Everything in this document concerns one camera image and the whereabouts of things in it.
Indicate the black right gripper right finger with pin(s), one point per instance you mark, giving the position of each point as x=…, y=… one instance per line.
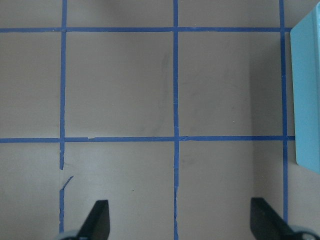
x=266, y=224

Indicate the light blue plastic bin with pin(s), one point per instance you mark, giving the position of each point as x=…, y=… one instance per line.
x=305, y=59

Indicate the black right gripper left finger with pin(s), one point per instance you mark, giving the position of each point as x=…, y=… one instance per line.
x=97, y=224

